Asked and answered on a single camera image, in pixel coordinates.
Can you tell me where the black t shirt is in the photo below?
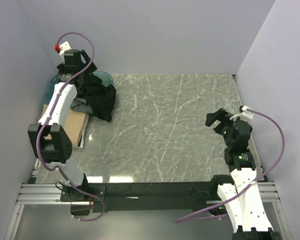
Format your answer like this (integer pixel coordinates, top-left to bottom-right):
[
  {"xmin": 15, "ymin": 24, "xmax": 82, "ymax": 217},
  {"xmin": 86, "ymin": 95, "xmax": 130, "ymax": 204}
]
[{"xmin": 76, "ymin": 73, "xmax": 116, "ymax": 123}]

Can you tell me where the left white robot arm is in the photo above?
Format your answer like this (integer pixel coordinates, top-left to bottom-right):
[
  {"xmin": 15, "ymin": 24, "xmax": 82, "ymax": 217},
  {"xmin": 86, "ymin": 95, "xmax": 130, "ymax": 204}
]
[{"xmin": 27, "ymin": 47, "xmax": 96, "ymax": 201}]

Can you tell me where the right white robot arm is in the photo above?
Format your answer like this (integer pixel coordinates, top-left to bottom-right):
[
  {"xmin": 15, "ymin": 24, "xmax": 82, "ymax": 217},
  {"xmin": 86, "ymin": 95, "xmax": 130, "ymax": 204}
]
[{"xmin": 205, "ymin": 106, "xmax": 282, "ymax": 240}]

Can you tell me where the teal plastic bin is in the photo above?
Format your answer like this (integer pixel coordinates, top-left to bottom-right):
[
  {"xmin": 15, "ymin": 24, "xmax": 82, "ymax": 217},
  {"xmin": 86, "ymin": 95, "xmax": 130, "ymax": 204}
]
[{"xmin": 44, "ymin": 71, "xmax": 115, "ymax": 105}]

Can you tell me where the grey t shirt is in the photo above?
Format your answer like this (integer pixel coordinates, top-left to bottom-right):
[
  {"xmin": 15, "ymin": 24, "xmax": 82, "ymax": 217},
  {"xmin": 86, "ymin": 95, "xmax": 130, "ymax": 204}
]
[{"xmin": 70, "ymin": 97, "xmax": 93, "ymax": 115}]

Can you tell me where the folded tan t shirt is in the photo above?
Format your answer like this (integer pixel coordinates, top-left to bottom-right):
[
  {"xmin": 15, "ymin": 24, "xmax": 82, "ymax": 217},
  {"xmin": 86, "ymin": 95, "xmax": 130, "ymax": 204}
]
[{"xmin": 41, "ymin": 104, "xmax": 90, "ymax": 148}]

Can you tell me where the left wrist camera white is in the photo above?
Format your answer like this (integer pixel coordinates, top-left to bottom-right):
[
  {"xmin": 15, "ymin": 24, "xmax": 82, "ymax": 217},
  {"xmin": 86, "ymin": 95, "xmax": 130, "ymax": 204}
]
[{"xmin": 54, "ymin": 41, "xmax": 72, "ymax": 58}]

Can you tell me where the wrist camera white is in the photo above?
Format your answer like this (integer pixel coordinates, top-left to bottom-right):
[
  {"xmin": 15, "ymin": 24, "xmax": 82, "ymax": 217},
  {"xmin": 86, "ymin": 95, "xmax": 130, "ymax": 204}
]
[
  {"xmin": 229, "ymin": 105, "xmax": 254, "ymax": 122},
  {"xmin": 54, "ymin": 41, "xmax": 72, "ymax": 58}
]

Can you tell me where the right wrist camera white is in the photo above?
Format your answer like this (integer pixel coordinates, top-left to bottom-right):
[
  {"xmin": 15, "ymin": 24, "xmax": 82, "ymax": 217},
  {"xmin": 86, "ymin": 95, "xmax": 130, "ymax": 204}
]
[{"xmin": 229, "ymin": 105, "xmax": 254, "ymax": 122}]

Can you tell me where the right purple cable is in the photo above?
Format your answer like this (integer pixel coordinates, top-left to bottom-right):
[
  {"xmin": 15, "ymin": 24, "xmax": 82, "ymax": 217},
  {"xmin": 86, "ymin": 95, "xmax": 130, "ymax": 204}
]
[{"xmin": 173, "ymin": 108, "xmax": 286, "ymax": 224}]

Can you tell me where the aluminium frame rail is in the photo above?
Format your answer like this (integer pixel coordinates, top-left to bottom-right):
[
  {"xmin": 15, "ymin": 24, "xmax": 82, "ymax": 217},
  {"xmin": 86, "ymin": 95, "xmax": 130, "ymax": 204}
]
[{"xmin": 15, "ymin": 182, "xmax": 281, "ymax": 205}]

